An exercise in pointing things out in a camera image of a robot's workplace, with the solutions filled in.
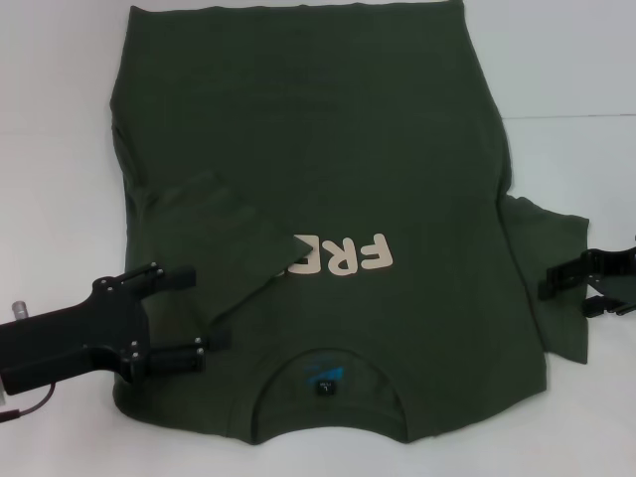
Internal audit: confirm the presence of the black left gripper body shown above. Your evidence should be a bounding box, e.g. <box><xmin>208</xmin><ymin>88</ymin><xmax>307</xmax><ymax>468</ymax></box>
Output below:
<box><xmin>0</xmin><ymin>275</ymin><xmax>151</xmax><ymax>398</ymax></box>

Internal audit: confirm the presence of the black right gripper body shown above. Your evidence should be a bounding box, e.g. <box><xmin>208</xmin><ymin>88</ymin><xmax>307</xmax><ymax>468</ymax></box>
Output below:
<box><xmin>579</xmin><ymin>245</ymin><xmax>636</xmax><ymax>300</ymax></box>

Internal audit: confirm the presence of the dark green FREE t-shirt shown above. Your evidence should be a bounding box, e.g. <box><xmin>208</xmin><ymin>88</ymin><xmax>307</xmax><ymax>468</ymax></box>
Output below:
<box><xmin>109</xmin><ymin>1</ymin><xmax>593</xmax><ymax>446</ymax></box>

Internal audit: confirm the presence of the dark red cable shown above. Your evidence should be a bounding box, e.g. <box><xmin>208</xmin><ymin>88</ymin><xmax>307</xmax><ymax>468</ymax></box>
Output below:
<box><xmin>0</xmin><ymin>382</ymin><xmax>57</xmax><ymax>424</ymax></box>

